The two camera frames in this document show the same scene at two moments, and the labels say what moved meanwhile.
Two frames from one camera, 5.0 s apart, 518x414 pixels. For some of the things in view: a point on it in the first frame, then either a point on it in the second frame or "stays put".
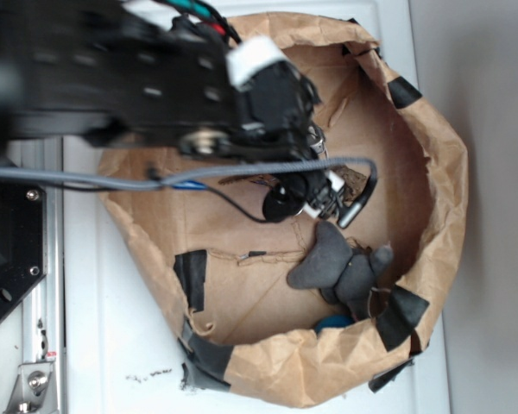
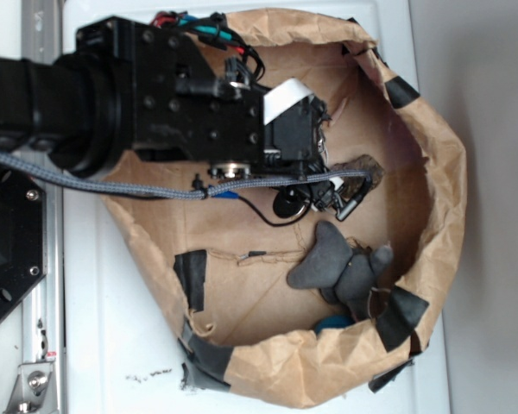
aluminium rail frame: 44,308 stays put
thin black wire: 155,181 -> 185,197
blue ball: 334,321 stays put
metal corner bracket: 34,390 stays put
